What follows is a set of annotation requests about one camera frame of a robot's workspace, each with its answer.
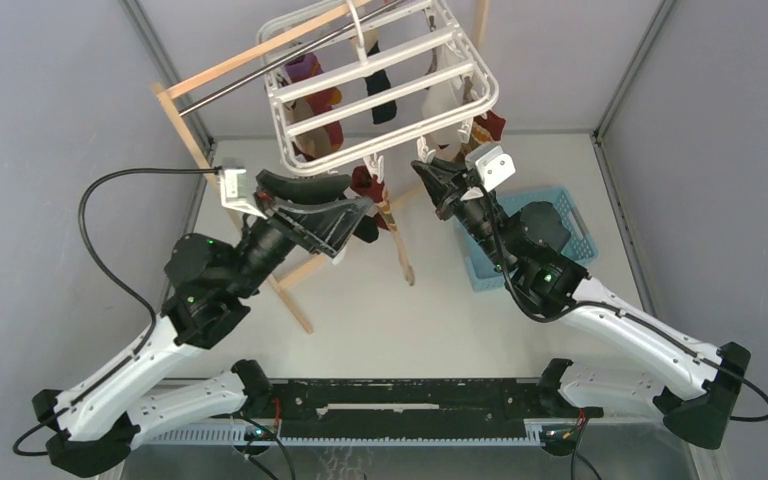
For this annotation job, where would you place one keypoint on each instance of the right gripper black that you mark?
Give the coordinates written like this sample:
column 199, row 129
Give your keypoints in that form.
column 450, row 189

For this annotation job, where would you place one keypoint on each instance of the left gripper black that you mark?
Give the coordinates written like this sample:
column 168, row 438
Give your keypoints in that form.
column 308, row 212

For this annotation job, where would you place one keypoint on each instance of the black sock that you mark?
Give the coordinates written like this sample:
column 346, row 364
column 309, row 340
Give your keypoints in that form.
column 367, row 230

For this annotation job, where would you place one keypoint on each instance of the white plastic sock hanger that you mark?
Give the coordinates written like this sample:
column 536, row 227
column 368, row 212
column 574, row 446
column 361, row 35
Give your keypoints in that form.
column 407, row 33

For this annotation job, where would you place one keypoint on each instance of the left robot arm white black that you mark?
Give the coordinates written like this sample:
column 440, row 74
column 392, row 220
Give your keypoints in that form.
column 96, row 424

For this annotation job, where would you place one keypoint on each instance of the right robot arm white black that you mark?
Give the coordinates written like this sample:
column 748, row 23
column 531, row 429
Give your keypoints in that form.
column 627, row 392

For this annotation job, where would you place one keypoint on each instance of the red cuff tan sock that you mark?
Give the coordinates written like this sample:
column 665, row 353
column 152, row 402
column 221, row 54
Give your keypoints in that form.
column 320, row 141

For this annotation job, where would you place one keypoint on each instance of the blue plastic basket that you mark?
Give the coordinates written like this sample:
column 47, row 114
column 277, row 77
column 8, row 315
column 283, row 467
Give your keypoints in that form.
column 580, row 248

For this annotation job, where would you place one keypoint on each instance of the navy sock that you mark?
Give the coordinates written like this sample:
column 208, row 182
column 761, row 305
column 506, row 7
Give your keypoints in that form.
column 376, row 83

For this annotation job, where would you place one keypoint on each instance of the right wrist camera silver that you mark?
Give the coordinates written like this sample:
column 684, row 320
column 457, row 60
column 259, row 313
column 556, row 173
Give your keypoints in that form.
column 489, row 165

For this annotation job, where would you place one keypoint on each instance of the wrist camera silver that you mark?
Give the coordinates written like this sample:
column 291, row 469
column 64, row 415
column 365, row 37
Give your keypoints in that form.
column 238, row 187
column 489, row 165

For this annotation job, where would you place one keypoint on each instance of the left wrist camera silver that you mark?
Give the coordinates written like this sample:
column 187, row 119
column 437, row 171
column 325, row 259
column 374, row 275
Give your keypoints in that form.
column 238, row 187

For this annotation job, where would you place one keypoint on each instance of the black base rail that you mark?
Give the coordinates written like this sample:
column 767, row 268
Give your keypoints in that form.
column 411, row 409

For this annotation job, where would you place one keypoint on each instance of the left camera cable black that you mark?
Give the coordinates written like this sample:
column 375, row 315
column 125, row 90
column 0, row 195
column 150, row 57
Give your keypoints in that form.
column 91, row 250

